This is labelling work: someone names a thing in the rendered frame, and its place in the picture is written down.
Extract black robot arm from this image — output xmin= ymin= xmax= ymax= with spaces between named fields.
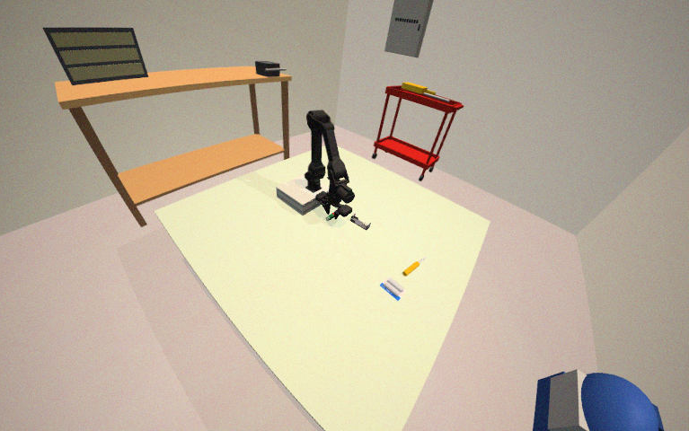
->
xmin=304 ymin=110 xmax=355 ymax=204

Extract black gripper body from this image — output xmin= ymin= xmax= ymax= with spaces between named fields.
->
xmin=315 ymin=191 xmax=352 ymax=217

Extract yellow screwdriver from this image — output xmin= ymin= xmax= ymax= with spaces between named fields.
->
xmin=402 ymin=257 xmax=426 ymax=277

